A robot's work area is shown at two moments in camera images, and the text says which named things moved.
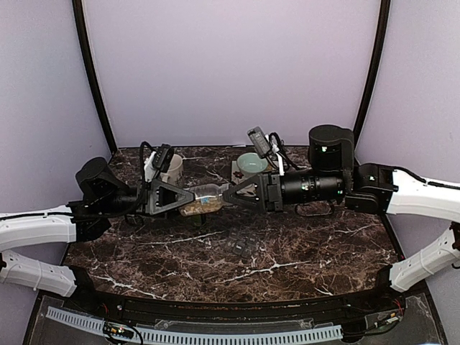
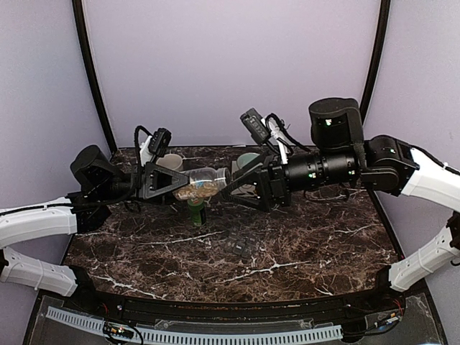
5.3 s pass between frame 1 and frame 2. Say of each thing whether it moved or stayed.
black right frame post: stayed
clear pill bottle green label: moved
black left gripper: moved
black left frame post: stayed
